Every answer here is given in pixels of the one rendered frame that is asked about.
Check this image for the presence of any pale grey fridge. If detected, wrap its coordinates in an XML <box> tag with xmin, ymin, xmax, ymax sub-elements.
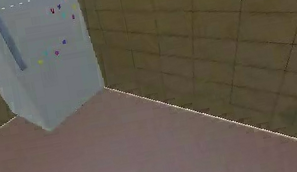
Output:
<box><xmin>0</xmin><ymin>0</ymin><xmax>112</xmax><ymax>142</ymax></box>

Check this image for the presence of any grey fridge handle bar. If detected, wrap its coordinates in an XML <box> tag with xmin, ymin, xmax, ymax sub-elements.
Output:
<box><xmin>0</xmin><ymin>7</ymin><xmax>29</xmax><ymax>75</ymax></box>

